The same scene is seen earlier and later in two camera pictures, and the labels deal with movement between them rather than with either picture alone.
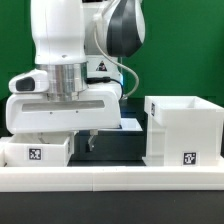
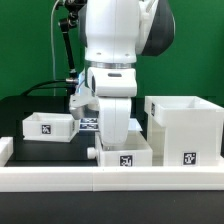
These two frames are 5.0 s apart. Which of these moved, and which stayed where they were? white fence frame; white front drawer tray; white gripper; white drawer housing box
Moved: white gripper; white front drawer tray
Stayed: white drawer housing box; white fence frame
